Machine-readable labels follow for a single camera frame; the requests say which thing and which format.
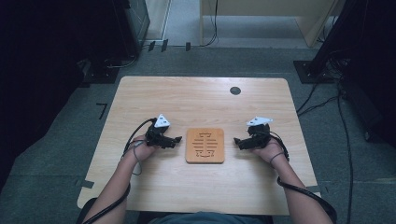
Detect pale floor cable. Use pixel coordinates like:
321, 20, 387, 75
104, 55, 138, 70

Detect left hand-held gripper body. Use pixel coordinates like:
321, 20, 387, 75
145, 113, 172, 148

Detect dark cabinet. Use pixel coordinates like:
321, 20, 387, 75
123, 0, 151, 58

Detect black stand base plate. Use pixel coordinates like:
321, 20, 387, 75
293, 60, 336, 85

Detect dark stand base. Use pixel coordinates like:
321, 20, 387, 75
81, 65, 120, 85

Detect grey tape patch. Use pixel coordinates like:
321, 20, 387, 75
75, 178, 95, 189

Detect thin grey wrist cord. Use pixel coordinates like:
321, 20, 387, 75
132, 141, 145, 176

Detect black hanging cable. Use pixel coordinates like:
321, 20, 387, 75
201, 0, 219, 48

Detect black slanted stand pole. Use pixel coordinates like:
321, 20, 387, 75
307, 0, 361, 77

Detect black forked floor cable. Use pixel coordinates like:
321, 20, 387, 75
296, 81, 341, 118

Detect dark curtain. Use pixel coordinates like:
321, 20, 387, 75
340, 0, 396, 148
0, 0, 134, 190

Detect black angled tape mark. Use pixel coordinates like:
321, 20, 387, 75
95, 102, 108, 120

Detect long black floor cable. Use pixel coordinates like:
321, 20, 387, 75
336, 88, 355, 224

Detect dark wrist band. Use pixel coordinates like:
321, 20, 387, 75
269, 151, 286, 164

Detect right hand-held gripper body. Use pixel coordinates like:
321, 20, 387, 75
246, 117, 274, 149

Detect square wooden slotted coaster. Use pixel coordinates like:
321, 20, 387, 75
185, 127, 225, 164

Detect person's right hand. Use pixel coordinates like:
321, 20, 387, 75
250, 138, 289, 166

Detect person's left hand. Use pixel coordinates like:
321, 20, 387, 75
124, 133, 158, 162

